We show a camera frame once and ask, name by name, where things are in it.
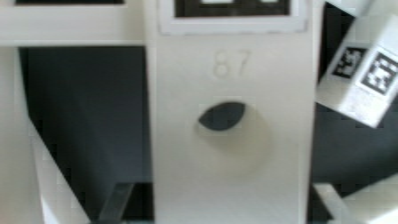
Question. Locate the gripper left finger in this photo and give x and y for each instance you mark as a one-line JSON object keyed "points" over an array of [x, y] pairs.
{"points": [[116, 204]]}

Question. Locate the white chair leg grasped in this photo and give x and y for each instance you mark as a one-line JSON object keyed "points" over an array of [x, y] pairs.
{"points": [[359, 83]]}

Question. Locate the white chair seat part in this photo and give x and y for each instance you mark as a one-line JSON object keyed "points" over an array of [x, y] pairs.
{"points": [[366, 8]]}

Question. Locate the white U-shaped obstacle fence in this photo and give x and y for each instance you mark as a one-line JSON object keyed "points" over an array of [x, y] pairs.
{"points": [[372, 202]]}

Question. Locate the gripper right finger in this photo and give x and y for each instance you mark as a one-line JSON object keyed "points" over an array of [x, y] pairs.
{"points": [[334, 204]]}

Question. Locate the white chair back frame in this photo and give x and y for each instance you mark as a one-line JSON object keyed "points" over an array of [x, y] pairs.
{"points": [[231, 63]]}

